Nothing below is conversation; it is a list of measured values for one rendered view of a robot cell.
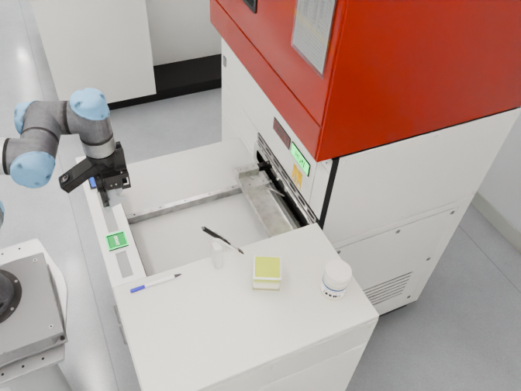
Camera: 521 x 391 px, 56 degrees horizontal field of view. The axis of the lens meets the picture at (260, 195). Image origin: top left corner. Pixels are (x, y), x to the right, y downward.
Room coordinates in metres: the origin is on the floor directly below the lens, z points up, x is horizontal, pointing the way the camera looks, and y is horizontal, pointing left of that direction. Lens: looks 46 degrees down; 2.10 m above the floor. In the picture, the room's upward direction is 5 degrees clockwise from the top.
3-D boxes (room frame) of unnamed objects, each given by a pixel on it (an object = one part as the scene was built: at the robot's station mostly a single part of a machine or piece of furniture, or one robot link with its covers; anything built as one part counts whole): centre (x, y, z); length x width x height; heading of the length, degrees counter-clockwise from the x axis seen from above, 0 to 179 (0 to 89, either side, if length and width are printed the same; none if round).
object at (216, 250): (0.80, 0.09, 1.03); 0.06 x 0.04 x 0.13; 118
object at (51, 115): (0.82, 0.48, 1.40); 0.11 x 0.11 x 0.08; 11
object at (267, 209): (1.12, -0.02, 0.87); 0.36 x 0.08 x 0.03; 28
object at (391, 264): (1.51, -0.30, 0.41); 0.82 x 0.71 x 0.82; 28
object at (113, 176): (0.86, 0.38, 1.25); 0.09 x 0.08 x 0.12; 118
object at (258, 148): (1.18, -0.07, 0.89); 0.44 x 0.02 x 0.10; 28
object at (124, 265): (0.96, 0.46, 0.89); 0.55 x 0.09 x 0.14; 28
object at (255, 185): (1.19, 0.02, 0.89); 0.08 x 0.03 x 0.03; 118
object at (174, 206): (1.15, 0.22, 0.84); 0.50 x 0.02 x 0.03; 118
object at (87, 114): (0.85, 0.39, 1.41); 0.09 x 0.08 x 0.11; 101
